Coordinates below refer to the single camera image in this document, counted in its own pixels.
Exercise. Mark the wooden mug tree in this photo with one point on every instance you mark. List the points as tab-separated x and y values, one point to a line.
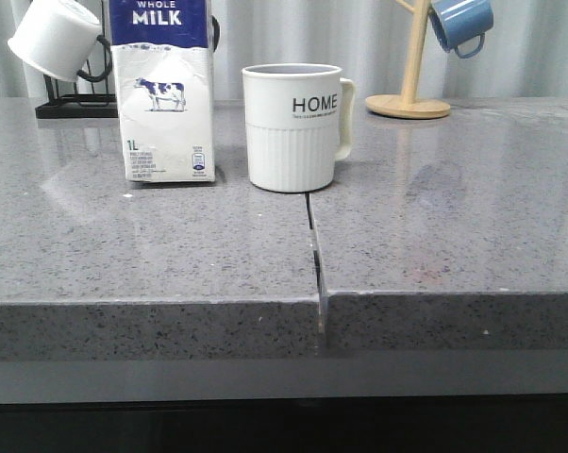
407	105

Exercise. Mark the white HOME ribbed mug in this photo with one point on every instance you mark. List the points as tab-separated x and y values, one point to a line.
298	122

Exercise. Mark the black wire mug rack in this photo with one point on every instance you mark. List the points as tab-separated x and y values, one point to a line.
86	99

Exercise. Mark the whole milk carton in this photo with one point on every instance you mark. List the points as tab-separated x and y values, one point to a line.
162	64

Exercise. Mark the white mug black handle right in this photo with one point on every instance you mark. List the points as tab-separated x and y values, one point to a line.
216	32

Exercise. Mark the white mug black handle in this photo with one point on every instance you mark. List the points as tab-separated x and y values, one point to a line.
216	32
57	37

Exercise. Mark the blue enamel mug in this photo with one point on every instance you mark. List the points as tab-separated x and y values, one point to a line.
461	25

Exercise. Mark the white mug black handle left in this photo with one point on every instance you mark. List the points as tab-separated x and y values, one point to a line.
57	37

